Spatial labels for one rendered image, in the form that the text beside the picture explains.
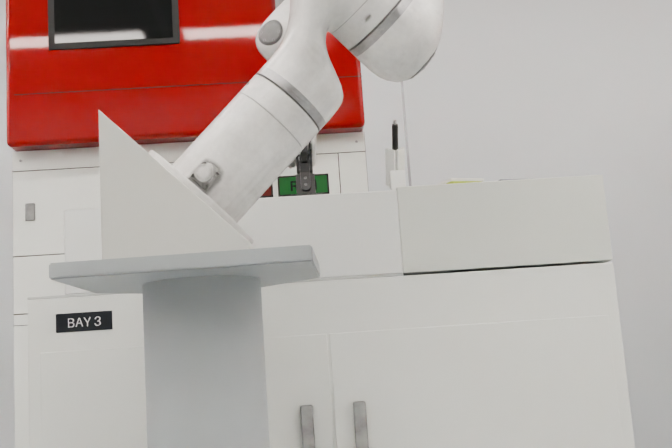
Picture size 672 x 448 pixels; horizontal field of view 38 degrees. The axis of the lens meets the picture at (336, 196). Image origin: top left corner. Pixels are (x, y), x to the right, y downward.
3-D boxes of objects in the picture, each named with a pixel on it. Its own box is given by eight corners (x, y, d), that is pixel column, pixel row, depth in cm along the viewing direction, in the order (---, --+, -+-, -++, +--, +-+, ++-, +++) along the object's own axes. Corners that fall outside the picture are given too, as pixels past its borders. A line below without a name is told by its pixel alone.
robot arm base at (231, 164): (239, 234, 125) (334, 127, 127) (132, 140, 128) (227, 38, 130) (257, 255, 144) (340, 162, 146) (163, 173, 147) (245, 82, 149)
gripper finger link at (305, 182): (294, 161, 169) (297, 197, 167) (294, 154, 166) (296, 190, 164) (313, 160, 169) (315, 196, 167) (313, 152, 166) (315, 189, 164)
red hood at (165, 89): (79, 204, 295) (75, 14, 305) (349, 188, 298) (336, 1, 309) (4, 145, 220) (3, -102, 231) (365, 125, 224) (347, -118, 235)
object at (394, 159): (388, 218, 196) (383, 153, 199) (407, 216, 196) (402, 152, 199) (390, 212, 190) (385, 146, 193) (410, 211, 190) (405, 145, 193)
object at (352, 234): (76, 299, 168) (75, 218, 170) (397, 278, 170) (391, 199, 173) (63, 295, 158) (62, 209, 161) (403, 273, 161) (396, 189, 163)
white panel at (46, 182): (16, 326, 221) (14, 153, 228) (376, 302, 225) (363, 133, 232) (12, 325, 218) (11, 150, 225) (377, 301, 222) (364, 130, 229)
